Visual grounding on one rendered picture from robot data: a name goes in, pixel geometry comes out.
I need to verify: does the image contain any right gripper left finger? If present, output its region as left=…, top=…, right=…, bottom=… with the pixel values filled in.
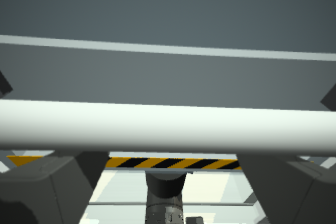
left=0, top=151, right=110, bottom=224

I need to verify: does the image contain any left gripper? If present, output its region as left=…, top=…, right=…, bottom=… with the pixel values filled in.
left=145, top=204, right=184, bottom=224

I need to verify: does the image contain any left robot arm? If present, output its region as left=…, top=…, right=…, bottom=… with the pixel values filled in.
left=145, top=173, right=204, bottom=224

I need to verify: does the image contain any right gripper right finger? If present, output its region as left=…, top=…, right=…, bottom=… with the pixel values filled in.
left=236, top=155, right=336, bottom=224

